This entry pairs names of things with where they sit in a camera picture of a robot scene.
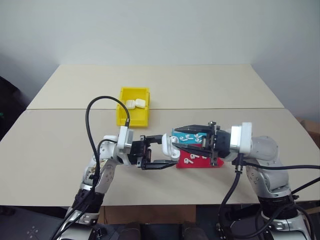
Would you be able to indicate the white earbud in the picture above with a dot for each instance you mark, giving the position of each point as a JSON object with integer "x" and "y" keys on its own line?
{"x": 198, "y": 140}
{"x": 204, "y": 157}
{"x": 188, "y": 137}
{"x": 181, "y": 138}
{"x": 187, "y": 160}
{"x": 198, "y": 135}
{"x": 193, "y": 156}

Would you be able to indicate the brown cardboard box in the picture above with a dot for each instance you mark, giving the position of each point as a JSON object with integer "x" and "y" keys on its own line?
{"x": 310, "y": 131}

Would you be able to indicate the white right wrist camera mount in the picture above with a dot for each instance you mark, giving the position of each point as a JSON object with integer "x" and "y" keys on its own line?
{"x": 243, "y": 137}

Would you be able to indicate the black pad with white dots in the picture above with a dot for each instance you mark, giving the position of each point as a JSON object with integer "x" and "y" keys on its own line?
{"x": 27, "y": 225}

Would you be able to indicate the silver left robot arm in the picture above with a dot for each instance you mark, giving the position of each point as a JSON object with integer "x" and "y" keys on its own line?
{"x": 107, "y": 175}

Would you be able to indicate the blue earbud tray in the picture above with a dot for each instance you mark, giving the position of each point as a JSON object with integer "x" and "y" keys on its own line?
{"x": 176, "y": 133}

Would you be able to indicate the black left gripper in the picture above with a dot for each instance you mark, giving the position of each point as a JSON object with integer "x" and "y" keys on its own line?
{"x": 140, "y": 150}

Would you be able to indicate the white earbud case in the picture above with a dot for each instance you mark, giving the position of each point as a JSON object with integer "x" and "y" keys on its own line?
{"x": 166, "y": 147}
{"x": 140, "y": 103}
{"x": 130, "y": 104}

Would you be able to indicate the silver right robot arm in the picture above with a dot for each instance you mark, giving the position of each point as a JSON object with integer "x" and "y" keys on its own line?
{"x": 267, "y": 172}

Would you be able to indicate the closed white earbud case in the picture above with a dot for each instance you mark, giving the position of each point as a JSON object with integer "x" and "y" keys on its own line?
{"x": 140, "y": 103}
{"x": 130, "y": 104}

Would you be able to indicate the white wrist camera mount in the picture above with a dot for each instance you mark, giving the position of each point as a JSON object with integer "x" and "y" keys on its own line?
{"x": 243, "y": 137}
{"x": 123, "y": 138}

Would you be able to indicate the red earbud tray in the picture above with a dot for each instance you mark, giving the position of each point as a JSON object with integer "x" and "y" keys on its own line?
{"x": 200, "y": 163}

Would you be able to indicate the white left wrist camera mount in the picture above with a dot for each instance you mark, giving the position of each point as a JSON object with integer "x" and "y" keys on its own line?
{"x": 123, "y": 138}

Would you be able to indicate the yellow plastic bin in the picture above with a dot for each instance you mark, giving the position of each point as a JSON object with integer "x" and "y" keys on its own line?
{"x": 133, "y": 117}

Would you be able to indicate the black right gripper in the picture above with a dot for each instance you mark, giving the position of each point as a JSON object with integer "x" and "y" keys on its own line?
{"x": 222, "y": 145}

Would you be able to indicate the brown rounded shape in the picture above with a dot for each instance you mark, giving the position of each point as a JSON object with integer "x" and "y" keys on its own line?
{"x": 191, "y": 231}
{"x": 130, "y": 231}

